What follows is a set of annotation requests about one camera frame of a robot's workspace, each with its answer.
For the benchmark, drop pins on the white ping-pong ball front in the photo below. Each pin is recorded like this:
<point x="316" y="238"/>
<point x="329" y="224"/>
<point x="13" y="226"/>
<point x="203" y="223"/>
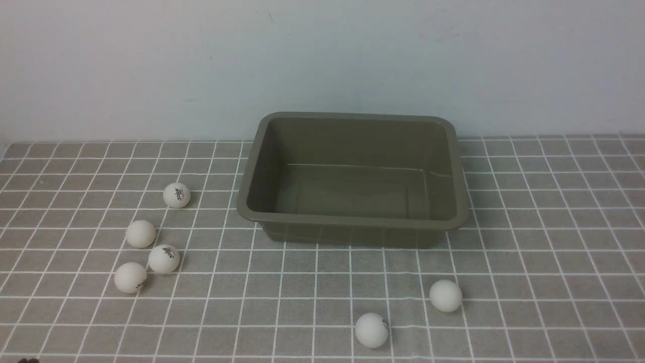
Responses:
<point x="371" y="330"/>

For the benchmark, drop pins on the white ping-pong ball printed logo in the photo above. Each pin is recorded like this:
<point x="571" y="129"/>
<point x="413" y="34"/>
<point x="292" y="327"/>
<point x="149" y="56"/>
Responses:
<point x="164" y="259"/>

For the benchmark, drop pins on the plain white ping-pong ball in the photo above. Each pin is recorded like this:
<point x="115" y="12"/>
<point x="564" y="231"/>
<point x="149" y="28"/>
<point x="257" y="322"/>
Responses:
<point x="140" y="234"/>

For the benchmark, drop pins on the white ping-pong ball small mark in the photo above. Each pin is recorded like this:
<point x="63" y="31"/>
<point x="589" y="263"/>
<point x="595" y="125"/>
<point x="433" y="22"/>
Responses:
<point x="130" y="277"/>

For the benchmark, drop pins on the white ping-pong ball with logo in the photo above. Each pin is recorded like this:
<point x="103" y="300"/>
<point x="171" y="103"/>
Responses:
<point x="176" y="195"/>

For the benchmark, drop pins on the olive green plastic bin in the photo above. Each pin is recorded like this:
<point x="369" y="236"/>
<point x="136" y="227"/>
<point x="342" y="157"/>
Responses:
<point x="354" y="179"/>

